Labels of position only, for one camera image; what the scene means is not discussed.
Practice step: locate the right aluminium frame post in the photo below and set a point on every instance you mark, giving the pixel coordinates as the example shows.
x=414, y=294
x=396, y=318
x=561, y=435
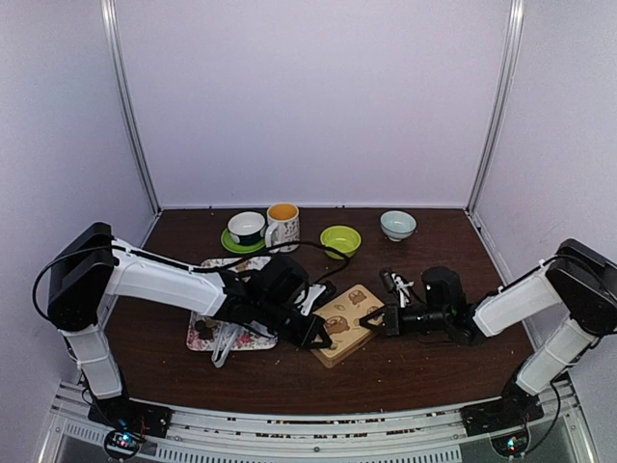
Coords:
x=510, y=56

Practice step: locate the tan tin box base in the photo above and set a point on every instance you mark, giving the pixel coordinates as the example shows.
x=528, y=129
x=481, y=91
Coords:
x=341, y=349

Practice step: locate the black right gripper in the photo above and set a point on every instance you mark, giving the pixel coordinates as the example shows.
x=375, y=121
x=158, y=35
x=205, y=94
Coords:
x=392, y=322

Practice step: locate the green saucer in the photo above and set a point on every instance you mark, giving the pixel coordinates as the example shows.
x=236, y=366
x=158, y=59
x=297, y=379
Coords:
x=238, y=249

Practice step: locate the white mug orange interior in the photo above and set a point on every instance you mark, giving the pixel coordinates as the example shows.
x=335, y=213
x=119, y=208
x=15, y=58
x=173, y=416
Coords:
x=283, y=228

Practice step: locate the aluminium frame post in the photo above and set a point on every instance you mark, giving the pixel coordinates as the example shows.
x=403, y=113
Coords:
x=510, y=56
x=112, y=31

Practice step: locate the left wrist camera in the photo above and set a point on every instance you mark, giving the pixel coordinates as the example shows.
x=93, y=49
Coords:
x=318, y=296

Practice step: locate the bear print tin lid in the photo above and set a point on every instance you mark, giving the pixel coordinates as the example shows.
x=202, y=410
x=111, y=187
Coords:
x=343, y=313

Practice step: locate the dark cup white interior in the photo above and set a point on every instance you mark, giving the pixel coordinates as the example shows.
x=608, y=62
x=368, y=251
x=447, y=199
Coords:
x=247, y=227

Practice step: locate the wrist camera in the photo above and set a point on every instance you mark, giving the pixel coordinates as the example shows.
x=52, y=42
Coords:
x=397, y=285
x=318, y=296

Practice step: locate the front aluminium rail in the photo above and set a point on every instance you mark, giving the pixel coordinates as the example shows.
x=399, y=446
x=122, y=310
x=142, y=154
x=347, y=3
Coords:
x=424, y=435

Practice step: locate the light blue ceramic bowl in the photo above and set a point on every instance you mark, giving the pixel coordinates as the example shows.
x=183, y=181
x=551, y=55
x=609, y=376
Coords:
x=397, y=225

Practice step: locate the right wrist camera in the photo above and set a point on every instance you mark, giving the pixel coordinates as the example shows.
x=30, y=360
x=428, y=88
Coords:
x=397, y=285

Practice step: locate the lime green bowl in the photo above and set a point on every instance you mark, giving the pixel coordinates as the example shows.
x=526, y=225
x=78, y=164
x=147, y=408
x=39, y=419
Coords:
x=342, y=238

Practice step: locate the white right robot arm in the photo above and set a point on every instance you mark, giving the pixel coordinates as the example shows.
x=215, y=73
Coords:
x=576, y=283

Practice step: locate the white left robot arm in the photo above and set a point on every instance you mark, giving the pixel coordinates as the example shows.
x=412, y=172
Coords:
x=96, y=266

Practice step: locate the left aluminium frame post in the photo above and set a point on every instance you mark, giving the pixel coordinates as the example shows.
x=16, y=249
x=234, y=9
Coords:
x=112, y=31

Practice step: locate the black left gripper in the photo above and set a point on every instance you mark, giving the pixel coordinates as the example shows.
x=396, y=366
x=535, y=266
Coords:
x=302, y=339

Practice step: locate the silver metal tongs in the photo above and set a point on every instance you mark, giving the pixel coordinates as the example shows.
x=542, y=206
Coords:
x=225, y=341

